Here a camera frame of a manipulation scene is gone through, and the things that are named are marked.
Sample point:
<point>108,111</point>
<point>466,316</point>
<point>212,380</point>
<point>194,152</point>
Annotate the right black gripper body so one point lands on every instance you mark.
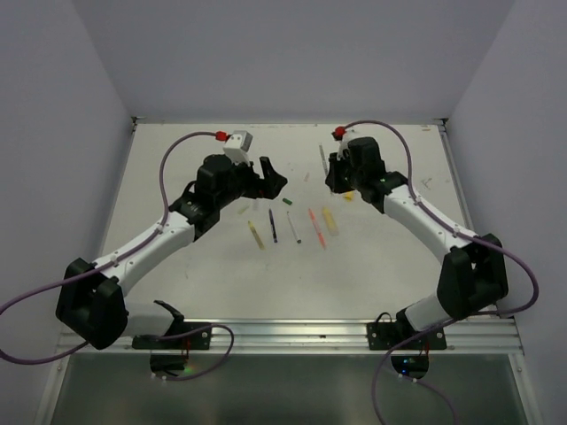
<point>357,175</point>

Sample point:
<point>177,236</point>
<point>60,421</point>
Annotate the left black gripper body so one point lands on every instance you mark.
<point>243,182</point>

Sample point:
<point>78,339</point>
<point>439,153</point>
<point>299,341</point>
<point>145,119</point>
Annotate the green clear pen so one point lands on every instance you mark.
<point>323,159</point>

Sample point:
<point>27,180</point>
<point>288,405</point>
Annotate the purple gel pen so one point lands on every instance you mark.
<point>272,225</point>

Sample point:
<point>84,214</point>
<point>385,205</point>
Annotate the clear yellow highlighter cap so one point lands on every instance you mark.
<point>243,209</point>

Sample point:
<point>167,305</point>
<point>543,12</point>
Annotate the yellow thick highlighter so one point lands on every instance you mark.
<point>330,221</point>

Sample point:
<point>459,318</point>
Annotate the yellow thin highlighter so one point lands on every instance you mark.
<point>256,235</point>

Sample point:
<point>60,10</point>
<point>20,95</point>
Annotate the orange thin highlighter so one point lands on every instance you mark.
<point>317,228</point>

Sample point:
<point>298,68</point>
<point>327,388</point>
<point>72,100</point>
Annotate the green marker pen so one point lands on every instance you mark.
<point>293,228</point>

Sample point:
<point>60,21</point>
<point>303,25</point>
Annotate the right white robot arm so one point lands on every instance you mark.
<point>472,276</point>

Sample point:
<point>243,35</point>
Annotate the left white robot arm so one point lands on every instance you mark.
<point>94,305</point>

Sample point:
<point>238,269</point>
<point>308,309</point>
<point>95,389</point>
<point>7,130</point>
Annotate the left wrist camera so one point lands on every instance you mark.
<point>237,147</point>

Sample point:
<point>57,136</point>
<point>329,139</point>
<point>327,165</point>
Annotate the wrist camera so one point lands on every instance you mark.
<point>237,147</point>
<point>344,135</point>

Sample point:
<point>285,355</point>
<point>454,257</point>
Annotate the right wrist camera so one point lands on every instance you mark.
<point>344,135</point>

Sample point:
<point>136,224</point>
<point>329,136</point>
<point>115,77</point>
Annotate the aluminium rail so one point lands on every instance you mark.
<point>328,337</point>

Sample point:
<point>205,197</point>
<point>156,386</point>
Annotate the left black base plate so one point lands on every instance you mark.
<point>182,336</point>

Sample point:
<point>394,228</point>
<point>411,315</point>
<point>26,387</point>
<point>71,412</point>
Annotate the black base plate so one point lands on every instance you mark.
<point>383,335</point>
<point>182,336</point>

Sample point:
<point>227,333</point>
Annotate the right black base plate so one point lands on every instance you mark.
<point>383,335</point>

